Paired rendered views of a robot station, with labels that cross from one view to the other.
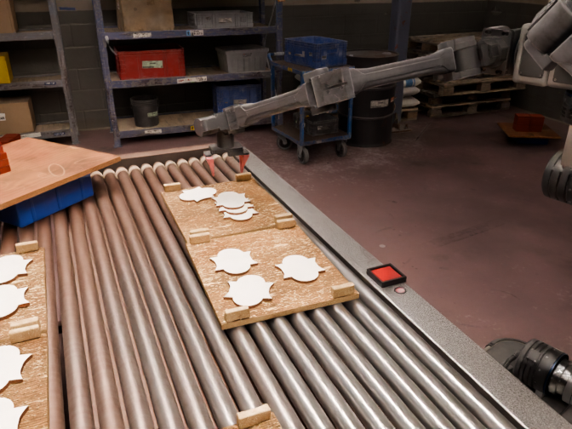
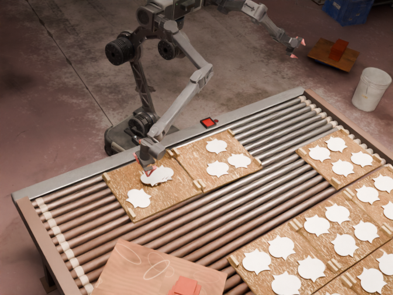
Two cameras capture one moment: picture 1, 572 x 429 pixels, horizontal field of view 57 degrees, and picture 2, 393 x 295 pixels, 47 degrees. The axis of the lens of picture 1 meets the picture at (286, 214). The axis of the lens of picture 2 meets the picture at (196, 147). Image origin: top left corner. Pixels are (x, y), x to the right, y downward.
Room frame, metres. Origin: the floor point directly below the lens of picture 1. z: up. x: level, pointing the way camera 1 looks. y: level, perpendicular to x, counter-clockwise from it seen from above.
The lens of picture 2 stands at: (1.93, 1.76, 2.74)
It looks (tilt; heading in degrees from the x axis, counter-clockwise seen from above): 43 degrees down; 251
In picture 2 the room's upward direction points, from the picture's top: 10 degrees clockwise
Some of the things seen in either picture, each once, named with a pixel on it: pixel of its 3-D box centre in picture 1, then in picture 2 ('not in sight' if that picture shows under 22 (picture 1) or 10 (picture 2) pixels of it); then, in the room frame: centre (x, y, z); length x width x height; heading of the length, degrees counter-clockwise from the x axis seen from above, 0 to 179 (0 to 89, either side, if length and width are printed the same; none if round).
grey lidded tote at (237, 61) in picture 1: (242, 58); not in sight; (5.86, 0.47, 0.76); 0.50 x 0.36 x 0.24; 116
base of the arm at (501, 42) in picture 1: (489, 53); (162, 23); (1.47, -0.55, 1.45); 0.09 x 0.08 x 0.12; 40
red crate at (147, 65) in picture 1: (149, 61); not in sight; (5.55, 1.40, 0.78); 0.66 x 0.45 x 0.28; 110
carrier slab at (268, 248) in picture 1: (265, 268); (216, 159); (1.21, 0.06, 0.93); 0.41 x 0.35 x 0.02; 21
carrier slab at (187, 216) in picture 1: (224, 208); (151, 184); (1.60, 0.21, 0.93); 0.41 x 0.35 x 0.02; 23
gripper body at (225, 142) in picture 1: (225, 140); (145, 154); (1.65, 0.20, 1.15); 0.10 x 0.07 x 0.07; 109
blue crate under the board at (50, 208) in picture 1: (27, 189); not in sight; (1.66, 0.89, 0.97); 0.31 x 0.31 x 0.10; 62
